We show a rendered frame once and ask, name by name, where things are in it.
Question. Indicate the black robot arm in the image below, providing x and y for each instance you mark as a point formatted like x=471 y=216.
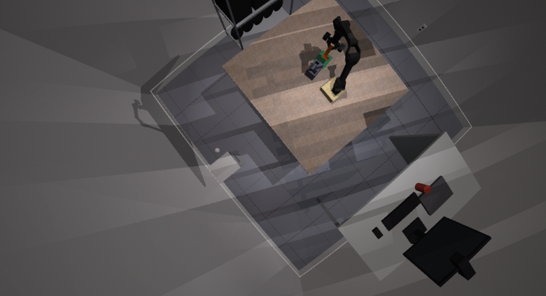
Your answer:
x=342 y=29

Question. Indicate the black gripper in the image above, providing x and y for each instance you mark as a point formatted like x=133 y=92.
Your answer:
x=334 y=41

